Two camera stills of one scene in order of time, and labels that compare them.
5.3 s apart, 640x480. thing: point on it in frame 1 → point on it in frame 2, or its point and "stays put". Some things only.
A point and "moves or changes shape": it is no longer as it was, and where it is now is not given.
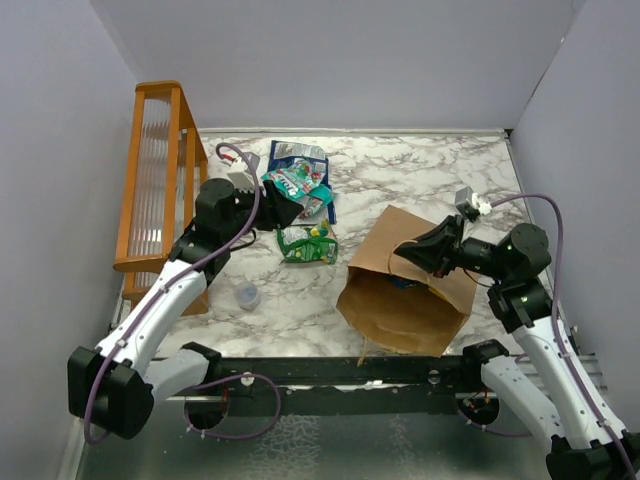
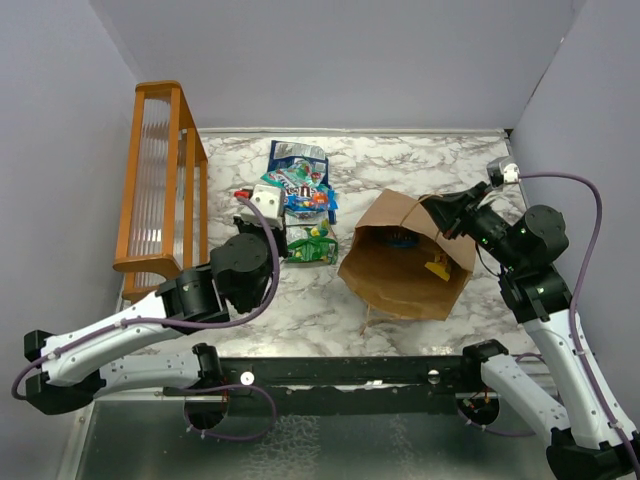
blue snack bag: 314,211 stays put
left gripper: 278,210 → 279,234
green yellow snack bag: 308,243 stays put
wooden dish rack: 167,166 stays put
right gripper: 438,248 → 455,211
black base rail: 372,385 stays put
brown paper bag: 396,304 moves or changes shape
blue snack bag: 283,153 stays put
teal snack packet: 295,179 stays put
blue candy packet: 403,283 → 306,198
